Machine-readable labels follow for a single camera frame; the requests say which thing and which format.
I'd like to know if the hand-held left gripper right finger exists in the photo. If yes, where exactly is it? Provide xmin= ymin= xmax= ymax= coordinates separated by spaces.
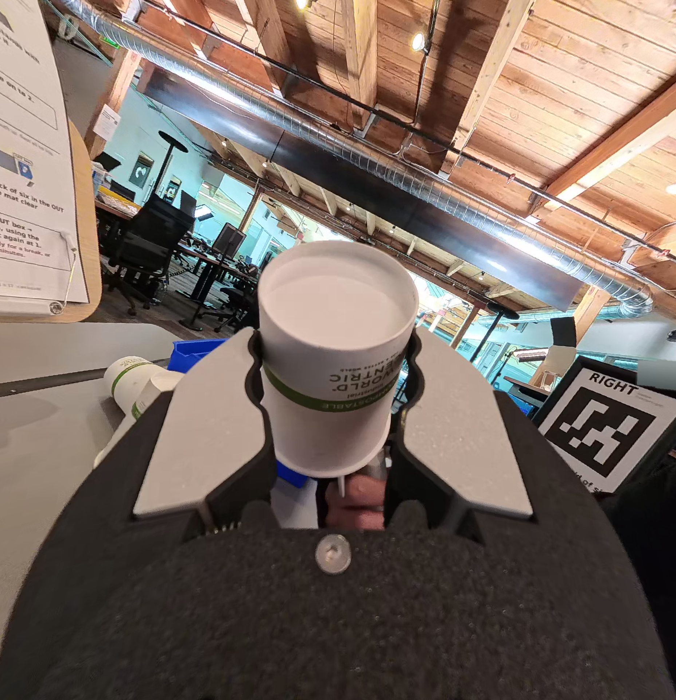
xmin=385 ymin=326 xmax=535 ymax=534

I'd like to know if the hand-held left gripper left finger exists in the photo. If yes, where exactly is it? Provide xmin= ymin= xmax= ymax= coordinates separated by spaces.
xmin=132 ymin=327 xmax=277 ymax=541

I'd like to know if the green banded white paper cup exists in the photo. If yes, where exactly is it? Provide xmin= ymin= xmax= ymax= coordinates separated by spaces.
xmin=103 ymin=355 xmax=169 ymax=415
xmin=93 ymin=372 xmax=184 ymax=468
xmin=257 ymin=241 xmax=421 ymax=474

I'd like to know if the blue plastic bin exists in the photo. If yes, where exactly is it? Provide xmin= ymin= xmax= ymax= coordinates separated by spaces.
xmin=167 ymin=338 xmax=310 ymax=489

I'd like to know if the person's right hand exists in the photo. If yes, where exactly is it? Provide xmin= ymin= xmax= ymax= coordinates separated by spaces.
xmin=323 ymin=473 xmax=386 ymax=530

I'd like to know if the black pole floor lamp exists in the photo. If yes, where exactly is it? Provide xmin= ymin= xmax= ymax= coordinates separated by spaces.
xmin=468 ymin=306 xmax=520 ymax=365
xmin=151 ymin=129 xmax=189 ymax=199

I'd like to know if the black office chair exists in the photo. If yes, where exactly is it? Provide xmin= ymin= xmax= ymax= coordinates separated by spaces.
xmin=214 ymin=284 xmax=260 ymax=333
xmin=104 ymin=194 xmax=198 ymax=316

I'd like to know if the framed tag sign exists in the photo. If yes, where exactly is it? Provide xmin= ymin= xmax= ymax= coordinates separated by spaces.
xmin=532 ymin=355 xmax=676 ymax=494

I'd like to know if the black computer monitor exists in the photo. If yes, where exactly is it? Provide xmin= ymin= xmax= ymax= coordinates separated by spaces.
xmin=211 ymin=222 xmax=248 ymax=261

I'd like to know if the printed instruction sheet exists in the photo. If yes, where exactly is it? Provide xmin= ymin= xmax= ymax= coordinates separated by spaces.
xmin=0 ymin=0 xmax=91 ymax=305

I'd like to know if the silver ceiling air duct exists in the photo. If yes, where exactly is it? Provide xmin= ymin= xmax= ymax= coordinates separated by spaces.
xmin=58 ymin=0 xmax=655 ymax=322

